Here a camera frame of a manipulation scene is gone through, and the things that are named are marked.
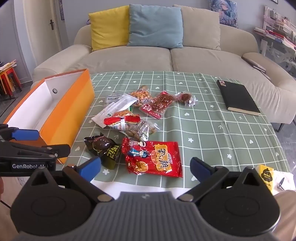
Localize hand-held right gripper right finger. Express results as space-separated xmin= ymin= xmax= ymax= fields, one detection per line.
xmin=177 ymin=157 xmax=266 ymax=202

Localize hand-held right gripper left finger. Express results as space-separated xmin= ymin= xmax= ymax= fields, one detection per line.
xmin=24 ymin=156 xmax=114 ymax=202

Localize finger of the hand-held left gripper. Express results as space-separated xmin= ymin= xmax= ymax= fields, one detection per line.
xmin=0 ymin=124 xmax=40 ymax=141
xmin=0 ymin=141 xmax=71 ymax=159

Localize dark brown snack packet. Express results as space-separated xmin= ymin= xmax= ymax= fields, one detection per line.
xmin=84 ymin=133 xmax=122 ymax=169

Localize orange cardboard box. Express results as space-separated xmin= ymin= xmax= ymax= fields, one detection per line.
xmin=3 ymin=69 xmax=96 ymax=164

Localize large red snack packet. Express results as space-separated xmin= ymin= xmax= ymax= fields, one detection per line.
xmin=121 ymin=137 xmax=184 ymax=178

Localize red striped snack packet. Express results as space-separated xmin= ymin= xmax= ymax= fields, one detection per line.
xmin=104 ymin=111 xmax=141 ymax=130

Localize clear packet of brown snacks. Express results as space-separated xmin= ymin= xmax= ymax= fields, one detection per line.
xmin=122 ymin=120 xmax=160 ymax=141

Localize long white snack packet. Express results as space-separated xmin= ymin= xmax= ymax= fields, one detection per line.
xmin=91 ymin=94 xmax=139 ymax=128

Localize clear packet with brown ball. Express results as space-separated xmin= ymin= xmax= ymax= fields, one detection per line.
xmin=176 ymin=91 xmax=199 ymax=107

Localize red dried meat packet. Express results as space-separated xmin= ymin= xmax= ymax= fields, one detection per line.
xmin=140 ymin=91 xmax=174 ymax=120

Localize orange peanut snack packet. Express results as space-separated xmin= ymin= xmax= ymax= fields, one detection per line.
xmin=129 ymin=86 xmax=153 ymax=107

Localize magazine on sofa arm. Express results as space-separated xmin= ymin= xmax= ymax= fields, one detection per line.
xmin=242 ymin=56 xmax=271 ymax=80

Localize red stool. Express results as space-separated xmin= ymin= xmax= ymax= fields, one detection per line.
xmin=0 ymin=68 xmax=22 ymax=96

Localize yellow tissue pack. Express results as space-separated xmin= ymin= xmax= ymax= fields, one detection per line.
xmin=255 ymin=164 xmax=275 ymax=195

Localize papers on stool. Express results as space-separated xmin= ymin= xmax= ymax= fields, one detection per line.
xmin=0 ymin=60 xmax=18 ymax=73

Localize small white label snack packet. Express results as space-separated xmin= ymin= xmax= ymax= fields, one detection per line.
xmin=105 ymin=91 xmax=125 ymax=103

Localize black notebook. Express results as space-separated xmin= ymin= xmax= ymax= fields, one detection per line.
xmin=217 ymin=79 xmax=261 ymax=116

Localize white cloth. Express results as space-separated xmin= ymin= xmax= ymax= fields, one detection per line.
xmin=273 ymin=171 xmax=296 ymax=192

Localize white door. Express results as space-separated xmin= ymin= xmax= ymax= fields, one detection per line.
xmin=13 ymin=0 xmax=63 ymax=67

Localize beige sofa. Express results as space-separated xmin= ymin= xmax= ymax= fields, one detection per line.
xmin=31 ymin=22 xmax=296 ymax=132

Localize yellow pillow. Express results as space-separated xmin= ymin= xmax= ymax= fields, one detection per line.
xmin=88 ymin=6 xmax=130 ymax=52

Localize beige pillow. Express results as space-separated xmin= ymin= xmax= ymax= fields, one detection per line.
xmin=173 ymin=5 xmax=221 ymax=51

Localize white magazine rack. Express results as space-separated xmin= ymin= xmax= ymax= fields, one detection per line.
xmin=253 ymin=6 xmax=296 ymax=70

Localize light blue pillow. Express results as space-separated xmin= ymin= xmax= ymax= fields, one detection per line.
xmin=127 ymin=4 xmax=184 ymax=49

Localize pile of magazines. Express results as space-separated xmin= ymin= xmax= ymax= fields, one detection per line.
xmin=254 ymin=20 xmax=296 ymax=50

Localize blue printed pillow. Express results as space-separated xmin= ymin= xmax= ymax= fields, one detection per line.
xmin=209 ymin=0 xmax=238 ymax=28

